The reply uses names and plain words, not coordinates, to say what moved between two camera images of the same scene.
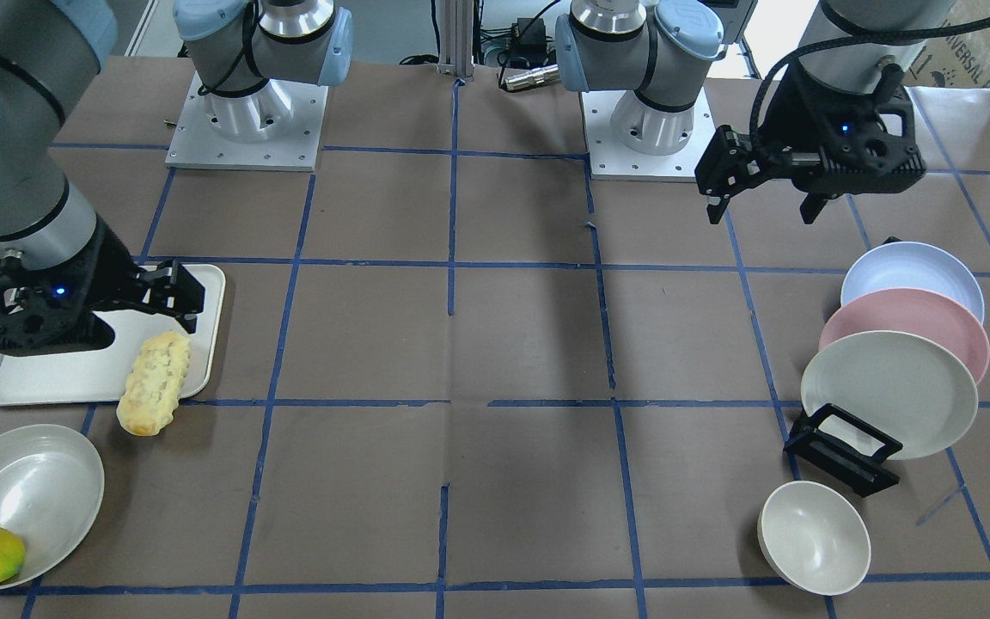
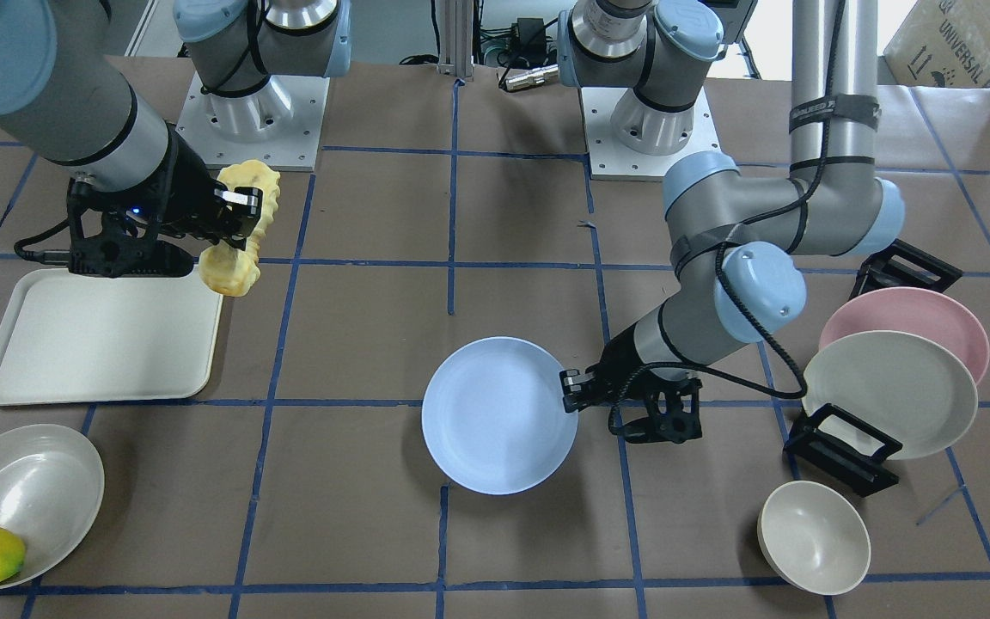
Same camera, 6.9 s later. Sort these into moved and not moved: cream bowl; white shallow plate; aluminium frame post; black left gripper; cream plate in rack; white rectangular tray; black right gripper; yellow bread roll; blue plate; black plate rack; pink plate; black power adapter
Moved: black right gripper; black left gripper; yellow bread roll; blue plate
Not moved: cream bowl; white shallow plate; pink plate; aluminium frame post; cream plate in rack; black power adapter; white rectangular tray; black plate rack
